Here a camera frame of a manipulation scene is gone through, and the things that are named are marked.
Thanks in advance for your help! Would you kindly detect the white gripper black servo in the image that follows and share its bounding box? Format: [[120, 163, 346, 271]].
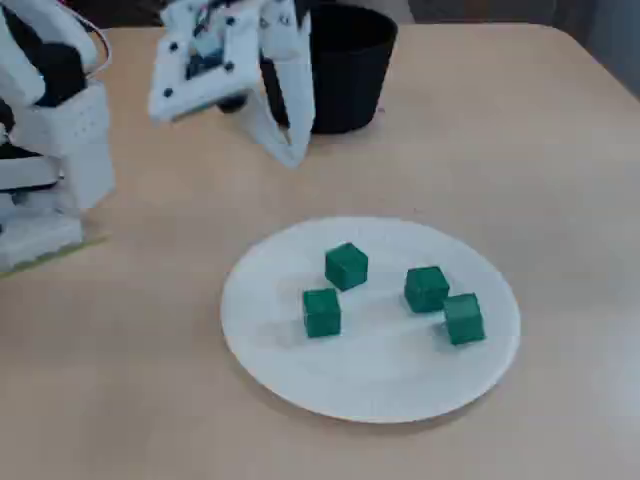
[[162, 0, 315, 169]]

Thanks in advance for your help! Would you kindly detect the green block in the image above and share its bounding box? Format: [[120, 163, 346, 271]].
[[442, 293, 487, 347], [403, 265, 451, 315], [324, 242, 370, 293], [302, 287, 343, 339]]

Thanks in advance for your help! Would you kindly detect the black pot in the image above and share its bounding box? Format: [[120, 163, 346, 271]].
[[259, 3, 400, 135]]

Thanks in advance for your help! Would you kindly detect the white paper plate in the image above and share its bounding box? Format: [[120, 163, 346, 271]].
[[220, 215, 522, 425]]

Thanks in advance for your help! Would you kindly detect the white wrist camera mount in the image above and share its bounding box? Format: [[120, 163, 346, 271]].
[[148, 19, 261, 125]]

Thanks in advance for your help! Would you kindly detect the red white servo wire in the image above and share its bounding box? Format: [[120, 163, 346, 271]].
[[74, 9, 113, 81]]

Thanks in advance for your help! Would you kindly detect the green base plate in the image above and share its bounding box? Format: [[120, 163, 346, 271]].
[[0, 234, 112, 275]]

